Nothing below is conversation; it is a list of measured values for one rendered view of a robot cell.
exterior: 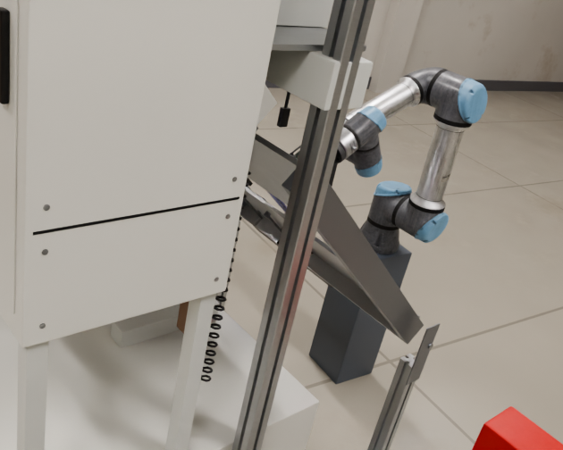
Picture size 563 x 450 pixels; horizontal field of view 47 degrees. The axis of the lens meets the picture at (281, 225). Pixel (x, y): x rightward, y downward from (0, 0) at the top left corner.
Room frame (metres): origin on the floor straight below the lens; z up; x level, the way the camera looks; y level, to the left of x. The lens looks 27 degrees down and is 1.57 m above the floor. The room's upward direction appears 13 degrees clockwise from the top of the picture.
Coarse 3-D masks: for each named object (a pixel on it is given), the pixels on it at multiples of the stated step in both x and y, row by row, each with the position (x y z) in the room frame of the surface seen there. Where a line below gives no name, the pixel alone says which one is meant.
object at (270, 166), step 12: (264, 144) 1.01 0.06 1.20; (252, 156) 1.16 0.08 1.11; (264, 156) 1.08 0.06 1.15; (276, 156) 1.01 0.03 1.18; (288, 156) 0.97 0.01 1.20; (252, 168) 1.25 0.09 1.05; (264, 168) 1.16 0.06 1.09; (276, 168) 1.08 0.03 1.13; (288, 168) 1.01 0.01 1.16; (264, 180) 1.27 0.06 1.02; (276, 180) 1.17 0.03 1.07; (276, 192) 1.26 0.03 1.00
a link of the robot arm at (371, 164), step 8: (360, 152) 1.61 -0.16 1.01; (368, 152) 1.61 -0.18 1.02; (376, 152) 1.62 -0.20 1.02; (352, 160) 1.64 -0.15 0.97; (360, 160) 1.62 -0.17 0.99; (368, 160) 1.62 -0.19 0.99; (376, 160) 1.63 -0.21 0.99; (360, 168) 1.63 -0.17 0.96; (368, 168) 1.63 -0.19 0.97; (376, 168) 1.64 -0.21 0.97; (368, 176) 1.64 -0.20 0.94
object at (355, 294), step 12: (252, 216) 1.73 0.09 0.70; (264, 216) 1.72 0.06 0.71; (264, 228) 1.68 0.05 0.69; (276, 228) 1.67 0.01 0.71; (276, 240) 1.63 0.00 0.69; (312, 252) 1.57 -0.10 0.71; (312, 264) 1.53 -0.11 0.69; (324, 264) 1.52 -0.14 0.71; (324, 276) 1.49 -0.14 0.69; (336, 276) 1.48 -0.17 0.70; (336, 288) 1.45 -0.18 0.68; (348, 288) 1.44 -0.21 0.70; (360, 288) 1.43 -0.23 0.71; (360, 300) 1.41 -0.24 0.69; (372, 312) 1.37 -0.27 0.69; (384, 324) 1.34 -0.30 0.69
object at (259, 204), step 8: (248, 192) 1.57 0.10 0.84; (248, 200) 1.69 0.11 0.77; (256, 200) 1.57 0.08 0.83; (264, 200) 1.54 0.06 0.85; (256, 208) 1.70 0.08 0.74; (264, 208) 1.59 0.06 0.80; (272, 208) 1.51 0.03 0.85; (272, 216) 1.60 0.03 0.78; (280, 216) 1.49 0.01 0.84; (280, 224) 1.60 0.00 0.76; (320, 240) 1.38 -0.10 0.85; (312, 248) 1.52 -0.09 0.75; (320, 248) 1.42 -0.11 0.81; (328, 248) 1.36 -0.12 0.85; (320, 256) 1.52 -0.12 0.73; (328, 256) 1.42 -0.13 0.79; (336, 256) 1.34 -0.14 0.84; (336, 264) 1.43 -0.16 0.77; (344, 272) 1.43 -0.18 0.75; (352, 280) 1.44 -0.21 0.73
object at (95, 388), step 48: (0, 336) 1.07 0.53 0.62; (96, 336) 1.14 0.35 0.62; (240, 336) 1.25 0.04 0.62; (0, 384) 0.93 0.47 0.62; (48, 384) 0.96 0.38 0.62; (96, 384) 0.99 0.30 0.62; (144, 384) 1.02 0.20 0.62; (240, 384) 1.09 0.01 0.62; (288, 384) 1.12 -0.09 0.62; (0, 432) 0.82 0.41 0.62; (48, 432) 0.85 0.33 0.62; (96, 432) 0.87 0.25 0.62; (144, 432) 0.90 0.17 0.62; (192, 432) 0.92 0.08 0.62; (288, 432) 1.03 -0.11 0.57
